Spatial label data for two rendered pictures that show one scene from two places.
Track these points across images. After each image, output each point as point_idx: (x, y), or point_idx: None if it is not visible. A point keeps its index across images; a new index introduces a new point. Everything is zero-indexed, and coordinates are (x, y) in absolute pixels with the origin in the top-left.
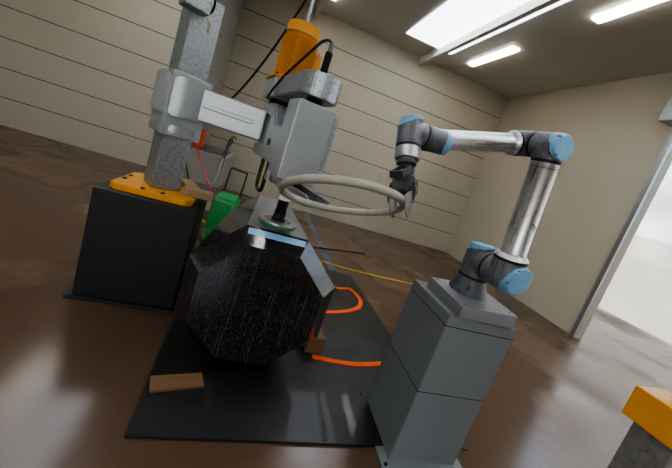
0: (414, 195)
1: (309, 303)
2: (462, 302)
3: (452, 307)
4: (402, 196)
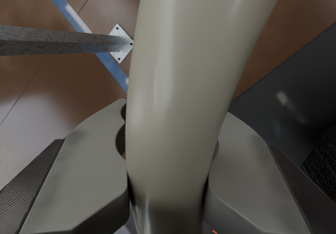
0: (14, 182)
1: (335, 189)
2: (120, 232)
3: (134, 223)
4: (126, 113)
